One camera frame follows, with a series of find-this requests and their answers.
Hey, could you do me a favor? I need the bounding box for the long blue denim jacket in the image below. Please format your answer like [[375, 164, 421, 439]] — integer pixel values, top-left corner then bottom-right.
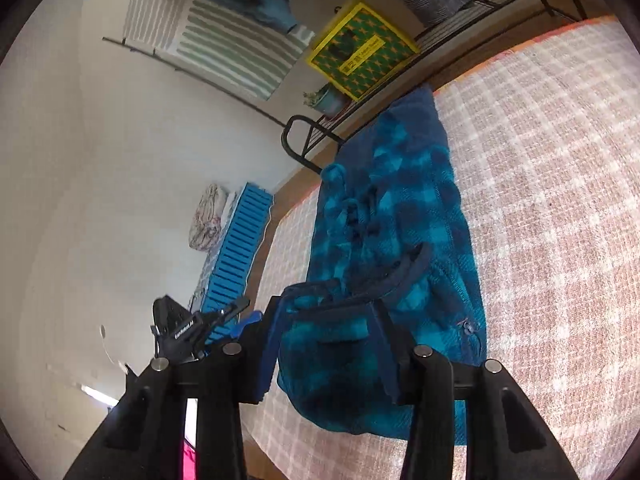
[[240, 0, 302, 34]]

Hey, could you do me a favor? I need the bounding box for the white power strip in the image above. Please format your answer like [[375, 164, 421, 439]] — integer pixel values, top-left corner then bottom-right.
[[81, 384, 119, 404]]

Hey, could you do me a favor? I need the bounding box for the beige checked blanket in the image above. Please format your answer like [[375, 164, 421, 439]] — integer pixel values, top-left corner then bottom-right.
[[240, 15, 640, 480]]

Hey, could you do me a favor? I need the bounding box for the floral fabric bundle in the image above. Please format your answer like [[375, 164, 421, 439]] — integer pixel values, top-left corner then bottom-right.
[[187, 183, 226, 251]]

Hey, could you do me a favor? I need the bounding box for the small potted plant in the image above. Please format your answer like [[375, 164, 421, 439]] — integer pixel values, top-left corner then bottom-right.
[[302, 82, 348, 117]]

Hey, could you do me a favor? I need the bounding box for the yellow green printed box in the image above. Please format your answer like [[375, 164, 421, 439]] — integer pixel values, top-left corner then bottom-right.
[[306, 0, 422, 102]]

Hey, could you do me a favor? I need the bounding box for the blue slatted crate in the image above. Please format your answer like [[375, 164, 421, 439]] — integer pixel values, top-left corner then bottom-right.
[[200, 183, 275, 343]]

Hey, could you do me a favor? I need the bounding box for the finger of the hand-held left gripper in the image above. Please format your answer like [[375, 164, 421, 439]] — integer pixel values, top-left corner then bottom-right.
[[200, 297, 251, 333], [232, 311, 263, 345]]

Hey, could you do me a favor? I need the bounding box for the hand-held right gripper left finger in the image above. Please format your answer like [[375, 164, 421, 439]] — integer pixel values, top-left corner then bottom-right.
[[62, 296, 282, 480]]

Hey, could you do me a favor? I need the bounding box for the teal plaid fleece jacket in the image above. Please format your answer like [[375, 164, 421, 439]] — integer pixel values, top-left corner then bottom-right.
[[276, 85, 486, 446]]

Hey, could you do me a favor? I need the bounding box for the black metal clothes rack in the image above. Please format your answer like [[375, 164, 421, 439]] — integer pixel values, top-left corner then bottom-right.
[[102, 0, 608, 176]]

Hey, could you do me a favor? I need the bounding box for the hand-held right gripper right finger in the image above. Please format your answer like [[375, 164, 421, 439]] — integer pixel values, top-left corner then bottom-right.
[[367, 302, 583, 480]]

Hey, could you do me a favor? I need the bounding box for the grey striped hanging cloth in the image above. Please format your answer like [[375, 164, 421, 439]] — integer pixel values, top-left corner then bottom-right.
[[122, 0, 317, 102]]

